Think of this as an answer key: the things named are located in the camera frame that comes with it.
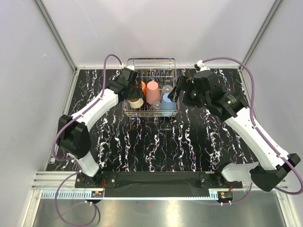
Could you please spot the small clear plastic cup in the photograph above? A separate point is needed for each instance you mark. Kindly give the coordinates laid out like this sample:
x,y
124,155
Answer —
x,y
156,106

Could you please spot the pink plastic cup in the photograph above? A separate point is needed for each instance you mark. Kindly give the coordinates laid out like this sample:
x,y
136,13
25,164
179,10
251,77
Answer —
x,y
152,92

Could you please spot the metal cup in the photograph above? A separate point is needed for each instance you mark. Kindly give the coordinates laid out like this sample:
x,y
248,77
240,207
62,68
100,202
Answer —
x,y
136,103

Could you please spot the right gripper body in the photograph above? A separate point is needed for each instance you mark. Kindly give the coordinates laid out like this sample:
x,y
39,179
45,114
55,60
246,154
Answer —
x,y
191,97

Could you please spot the clear faceted glass tumbler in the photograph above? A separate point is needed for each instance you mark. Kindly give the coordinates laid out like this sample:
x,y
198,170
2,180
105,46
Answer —
x,y
167,89

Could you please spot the wire dish rack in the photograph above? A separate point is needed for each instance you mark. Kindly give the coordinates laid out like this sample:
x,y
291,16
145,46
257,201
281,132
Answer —
x,y
159,77

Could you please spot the orange cup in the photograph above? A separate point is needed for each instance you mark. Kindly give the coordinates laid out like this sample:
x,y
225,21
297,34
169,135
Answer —
x,y
143,87

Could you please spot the blue plastic cup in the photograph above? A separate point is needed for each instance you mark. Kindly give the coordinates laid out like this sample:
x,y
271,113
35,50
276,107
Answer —
x,y
167,104

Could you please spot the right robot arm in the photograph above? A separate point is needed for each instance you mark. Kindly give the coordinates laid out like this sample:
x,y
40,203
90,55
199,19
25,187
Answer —
x,y
273,163

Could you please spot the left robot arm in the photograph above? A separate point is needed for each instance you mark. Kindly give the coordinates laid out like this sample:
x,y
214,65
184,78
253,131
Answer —
x,y
73,131

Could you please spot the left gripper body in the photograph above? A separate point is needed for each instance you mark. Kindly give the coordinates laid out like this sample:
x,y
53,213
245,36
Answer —
x,y
135,91

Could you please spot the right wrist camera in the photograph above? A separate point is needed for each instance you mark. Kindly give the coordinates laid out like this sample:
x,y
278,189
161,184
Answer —
x,y
200,66

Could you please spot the black base bar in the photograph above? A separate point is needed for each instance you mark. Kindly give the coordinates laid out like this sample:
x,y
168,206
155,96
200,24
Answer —
x,y
155,185

